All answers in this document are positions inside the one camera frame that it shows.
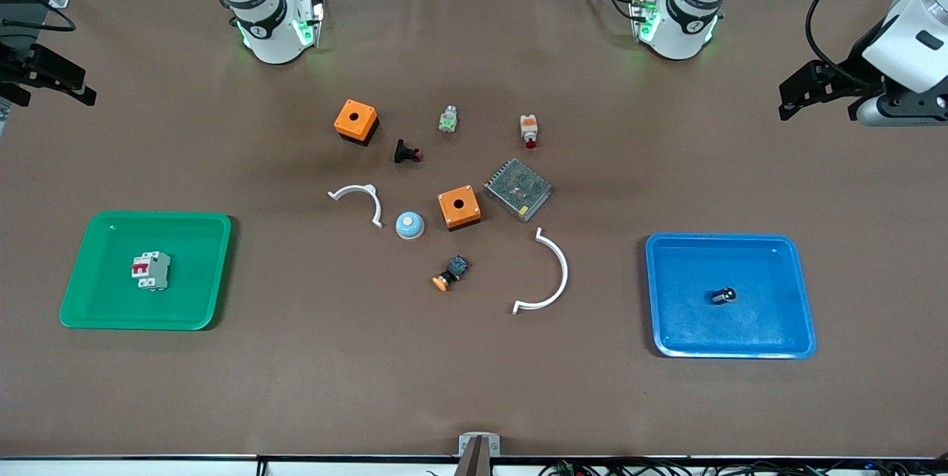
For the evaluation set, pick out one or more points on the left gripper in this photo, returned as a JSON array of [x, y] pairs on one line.
[[849, 73]]

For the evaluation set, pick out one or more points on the white circuit breaker red switch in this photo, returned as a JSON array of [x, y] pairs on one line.
[[152, 270]]

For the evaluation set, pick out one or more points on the black cylindrical capacitor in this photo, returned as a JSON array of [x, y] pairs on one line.
[[722, 297]]

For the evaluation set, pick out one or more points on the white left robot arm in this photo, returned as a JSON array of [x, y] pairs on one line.
[[685, 24]]

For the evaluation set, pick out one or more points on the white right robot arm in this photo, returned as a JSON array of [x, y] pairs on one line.
[[270, 32]]

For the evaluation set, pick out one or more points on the green plastic tray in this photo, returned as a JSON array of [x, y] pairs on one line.
[[192, 276]]

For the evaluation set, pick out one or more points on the blue plastic tray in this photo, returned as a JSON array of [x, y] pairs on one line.
[[689, 313]]

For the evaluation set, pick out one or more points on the red push button white base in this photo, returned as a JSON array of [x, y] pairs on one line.
[[528, 125]]

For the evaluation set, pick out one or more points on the large white curved clamp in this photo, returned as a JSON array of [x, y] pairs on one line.
[[565, 275]]

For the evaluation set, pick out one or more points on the metal mesh power supply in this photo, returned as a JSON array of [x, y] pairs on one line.
[[518, 189]]

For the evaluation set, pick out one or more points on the small white curved clamp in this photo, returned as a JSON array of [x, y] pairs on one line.
[[378, 211]]

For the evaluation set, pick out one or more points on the light blue dome buzzer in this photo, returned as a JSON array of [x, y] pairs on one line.
[[409, 226]]

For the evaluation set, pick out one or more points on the orange push button blue base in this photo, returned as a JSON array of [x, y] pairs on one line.
[[457, 266]]

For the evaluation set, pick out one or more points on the orange button enclosure box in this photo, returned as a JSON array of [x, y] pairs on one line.
[[352, 119], [459, 203]]

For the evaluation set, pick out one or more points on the black switch with red tip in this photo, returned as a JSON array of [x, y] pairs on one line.
[[402, 151]]

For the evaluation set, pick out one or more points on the grey switch with green block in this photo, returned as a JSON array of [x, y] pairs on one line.
[[448, 121]]

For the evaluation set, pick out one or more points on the grey metal camera bracket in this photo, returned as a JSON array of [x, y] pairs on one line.
[[479, 446]]

